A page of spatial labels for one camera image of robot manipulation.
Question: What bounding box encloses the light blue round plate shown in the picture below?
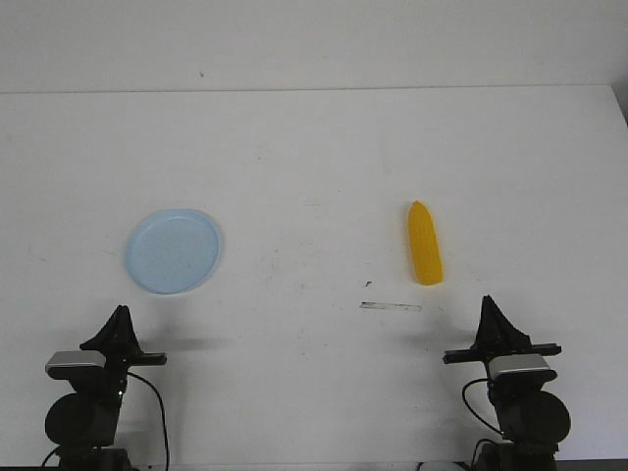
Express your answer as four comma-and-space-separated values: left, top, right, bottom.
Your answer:
124, 208, 222, 295

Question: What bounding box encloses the clear tape strip on table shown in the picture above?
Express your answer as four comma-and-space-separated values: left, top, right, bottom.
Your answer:
360, 301, 422, 312

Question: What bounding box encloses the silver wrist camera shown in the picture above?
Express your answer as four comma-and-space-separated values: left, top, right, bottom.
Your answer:
45, 350, 106, 380
488, 353, 557, 383

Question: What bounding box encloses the black camera cable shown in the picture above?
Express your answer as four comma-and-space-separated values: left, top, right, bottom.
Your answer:
461, 377, 505, 438
126, 371, 171, 469

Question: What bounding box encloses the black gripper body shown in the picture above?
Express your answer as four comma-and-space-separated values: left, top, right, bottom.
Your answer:
100, 349, 167, 393
443, 343, 561, 375

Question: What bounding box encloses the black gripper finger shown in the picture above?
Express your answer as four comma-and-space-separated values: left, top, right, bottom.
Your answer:
79, 305, 124, 351
472, 295, 496, 350
489, 297, 531, 347
118, 305, 143, 354

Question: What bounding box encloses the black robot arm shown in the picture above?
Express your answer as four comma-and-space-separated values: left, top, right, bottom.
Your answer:
44, 305, 167, 470
443, 295, 571, 470

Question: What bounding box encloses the yellow corn cob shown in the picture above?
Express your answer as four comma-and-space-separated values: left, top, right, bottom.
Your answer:
407, 201, 445, 286

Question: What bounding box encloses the white object at bottom edge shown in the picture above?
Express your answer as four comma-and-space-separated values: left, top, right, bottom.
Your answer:
416, 461, 466, 471

